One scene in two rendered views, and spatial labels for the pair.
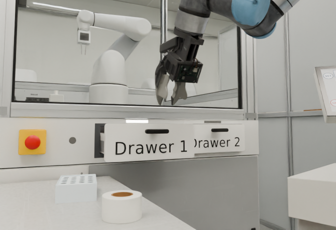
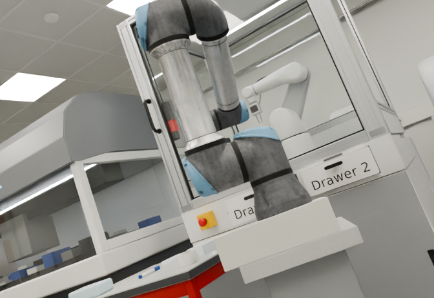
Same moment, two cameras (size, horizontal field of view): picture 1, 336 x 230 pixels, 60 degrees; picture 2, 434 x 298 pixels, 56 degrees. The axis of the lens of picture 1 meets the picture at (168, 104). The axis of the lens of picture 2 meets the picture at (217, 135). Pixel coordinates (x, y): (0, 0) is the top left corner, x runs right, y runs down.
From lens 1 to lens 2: 1.25 m
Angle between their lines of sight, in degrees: 51
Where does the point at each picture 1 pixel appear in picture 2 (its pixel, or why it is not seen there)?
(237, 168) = (380, 192)
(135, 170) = not seen: hidden behind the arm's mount
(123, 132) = (236, 203)
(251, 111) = (376, 127)
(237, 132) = (362, 157)
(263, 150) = not seen: outside the picture
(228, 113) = (346, 142)
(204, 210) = not seen: hidden behind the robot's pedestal
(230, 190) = (381, 216)
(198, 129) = (317, 171)
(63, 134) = (223, 210)
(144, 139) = (250, 203)
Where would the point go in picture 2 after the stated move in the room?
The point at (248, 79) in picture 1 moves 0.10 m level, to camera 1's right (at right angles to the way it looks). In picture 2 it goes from (358, 95) to (380, 84)
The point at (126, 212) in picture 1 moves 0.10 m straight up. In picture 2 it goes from (182, 261) to (172, 233)
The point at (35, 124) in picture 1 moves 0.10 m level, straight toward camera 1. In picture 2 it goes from (206, 209) to (195, 212)
